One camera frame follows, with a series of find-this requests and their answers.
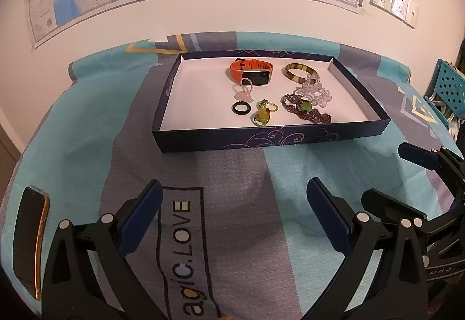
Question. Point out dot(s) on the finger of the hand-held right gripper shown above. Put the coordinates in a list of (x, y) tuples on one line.
[(385, 202), (417, 156)]

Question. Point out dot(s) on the orange smartwatch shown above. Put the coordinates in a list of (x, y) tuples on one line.
[(236, 71)]

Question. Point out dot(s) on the black phone gold edge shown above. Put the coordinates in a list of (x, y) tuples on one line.
[(27, 243)]

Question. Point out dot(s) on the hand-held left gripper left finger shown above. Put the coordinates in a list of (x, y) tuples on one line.
[(140, 225)]

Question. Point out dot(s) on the dark blue box tray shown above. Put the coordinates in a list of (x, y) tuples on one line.
[(203, 95)]

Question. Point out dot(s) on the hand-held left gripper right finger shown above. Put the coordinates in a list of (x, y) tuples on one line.
[(328, 218)]

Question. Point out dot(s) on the white wall switch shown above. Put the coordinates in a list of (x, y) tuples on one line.
[(411, 14)]

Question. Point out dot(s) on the teal grey printed blanket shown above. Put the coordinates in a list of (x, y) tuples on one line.
[(90, 124)]

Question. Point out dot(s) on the teal perforated plastic basket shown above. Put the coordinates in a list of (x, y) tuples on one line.
[(448, 86)]

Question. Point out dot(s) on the yellow amber pendant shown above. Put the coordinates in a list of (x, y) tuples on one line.
[(262, 118)]

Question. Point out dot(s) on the tortoiseshell bangle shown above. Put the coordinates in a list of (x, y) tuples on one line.
[(290, 67)]

